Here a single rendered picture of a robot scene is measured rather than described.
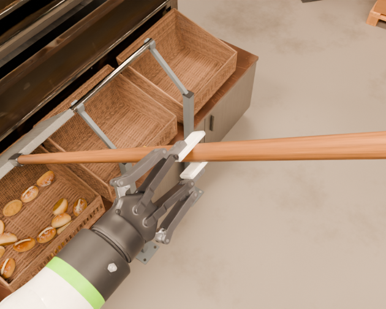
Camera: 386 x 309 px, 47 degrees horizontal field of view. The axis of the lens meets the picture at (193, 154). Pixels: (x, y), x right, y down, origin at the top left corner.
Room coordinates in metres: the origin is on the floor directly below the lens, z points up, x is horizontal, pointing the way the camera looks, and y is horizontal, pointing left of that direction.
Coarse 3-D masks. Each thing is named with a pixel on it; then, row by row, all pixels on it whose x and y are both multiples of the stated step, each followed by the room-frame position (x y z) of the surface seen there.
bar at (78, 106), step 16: (144, 48) 1.59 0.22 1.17; (128, 64) 1.50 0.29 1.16; (160, 64) 1.60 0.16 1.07; (176, 80) 1.55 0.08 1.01; (192, 96) 1.51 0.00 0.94; (80, 112) 1.23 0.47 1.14; (192, 112) 1.51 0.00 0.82; (96, 128) 1.20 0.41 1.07; (192, 128) 1.51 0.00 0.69; (112, 144) 1.17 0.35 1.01; (128, 192) 1.11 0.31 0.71; (144, 256) 1.08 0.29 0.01
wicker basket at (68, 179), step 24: (24, 168) 1.24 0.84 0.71; (48, 168) 1.30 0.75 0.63; (0, 192) 1.11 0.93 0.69; (48, 192) 1.18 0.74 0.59; (72, 192) 1.18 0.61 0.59; (96, 192) 1.09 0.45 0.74; (0, 216) 1.04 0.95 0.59; (24, 216) 1.04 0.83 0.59; (48, 216) 1.04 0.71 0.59; (72, 216) 1.04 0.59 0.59; (96, 216) 1.03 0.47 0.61; (0, 264) 0.79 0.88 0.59; (24, 264) 0.79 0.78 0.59
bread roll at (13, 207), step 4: (12, 200) 1.09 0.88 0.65; (16, 200) 1.09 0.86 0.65; (20, 200) 1.10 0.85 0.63; (8, 204) 1.07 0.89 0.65; (12, 204) 1.07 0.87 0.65; (16, 204) 1.08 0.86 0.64; (20, 204) 1.08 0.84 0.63; (4, 208) 1.05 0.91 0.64; (8, 208) 1.05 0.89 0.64; (12, 208) 1.06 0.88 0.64; (16, 208) 1.06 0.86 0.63; (20, 208) 1.07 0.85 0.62; (4, 212) 1.04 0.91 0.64; (8, 212) 1.04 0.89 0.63; (12, 212) 1.04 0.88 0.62; (16, 212) 1.05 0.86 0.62
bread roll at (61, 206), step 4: (60, 200) 1.10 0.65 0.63; (64, 200) 1.10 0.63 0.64; (56, 204) 1.08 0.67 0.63; (60, 204) 1.07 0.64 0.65; (64, 204) 1.07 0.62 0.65; (56, 208) 1.05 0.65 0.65; (60, 208) 1.05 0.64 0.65; (64, 208) 1.06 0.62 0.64; (56, 212) 1.03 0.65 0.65; (60, 212) 1.03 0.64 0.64; (64, 212) 1.05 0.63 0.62
